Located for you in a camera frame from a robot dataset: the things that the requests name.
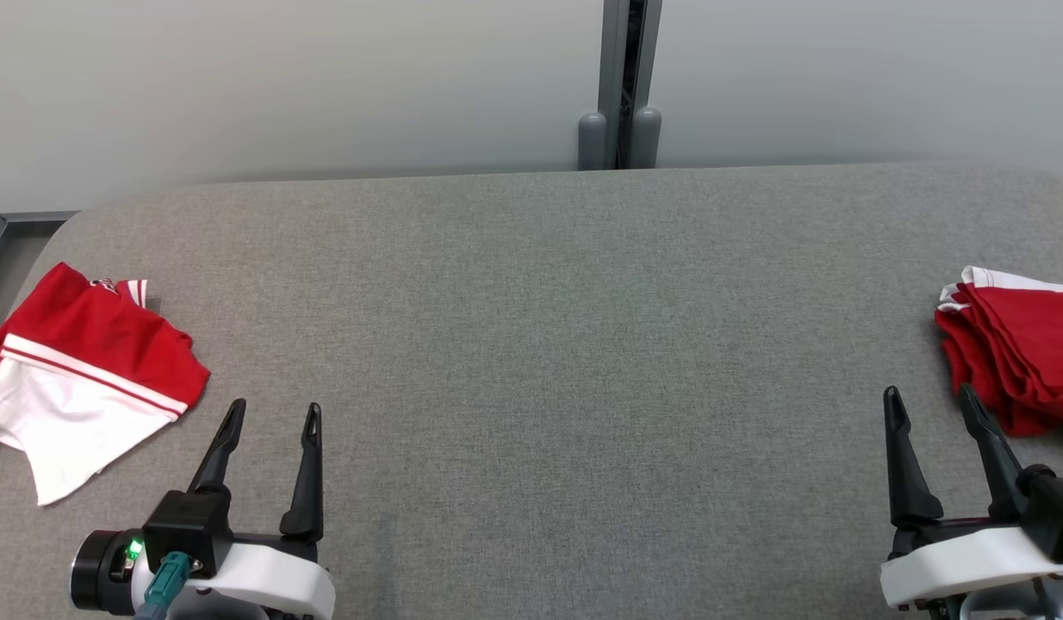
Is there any left gripper body white shell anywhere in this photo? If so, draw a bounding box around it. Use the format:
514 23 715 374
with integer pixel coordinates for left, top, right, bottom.
70 529 336 620

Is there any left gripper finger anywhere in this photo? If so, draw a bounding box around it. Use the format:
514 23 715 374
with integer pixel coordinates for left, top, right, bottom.
279 402 326 544
187 398 247 497

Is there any grey partition post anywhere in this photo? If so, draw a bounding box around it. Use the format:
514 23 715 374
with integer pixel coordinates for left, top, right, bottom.
577 0 663 171

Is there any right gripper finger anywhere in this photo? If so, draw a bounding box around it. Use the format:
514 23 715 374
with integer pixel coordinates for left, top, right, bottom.
959 384 1029 521
884 387 945 529

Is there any right gripper body white shell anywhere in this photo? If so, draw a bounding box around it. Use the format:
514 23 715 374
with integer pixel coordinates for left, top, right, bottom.
880 517 1063 614

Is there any red and white shirt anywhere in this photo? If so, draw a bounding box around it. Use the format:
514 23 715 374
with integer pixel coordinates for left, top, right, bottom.
0 262 212 507
934 265 1063 437

